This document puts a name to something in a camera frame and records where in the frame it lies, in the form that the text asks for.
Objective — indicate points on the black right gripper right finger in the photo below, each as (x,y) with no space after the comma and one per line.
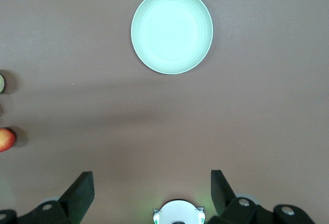
(223,198)

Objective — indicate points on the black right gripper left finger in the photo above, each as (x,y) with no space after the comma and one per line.
(74,198)

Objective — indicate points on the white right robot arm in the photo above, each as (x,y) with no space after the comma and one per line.
(180,212)

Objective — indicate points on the pink peach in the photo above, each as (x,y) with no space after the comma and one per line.
(1,82)

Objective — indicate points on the pale green round plate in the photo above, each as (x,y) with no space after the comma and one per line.
(172,31)

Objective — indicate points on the brown table cover sheet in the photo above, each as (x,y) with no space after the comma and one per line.
(257,105)

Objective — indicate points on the red yellow pomegranate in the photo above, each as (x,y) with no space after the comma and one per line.
(6,140)

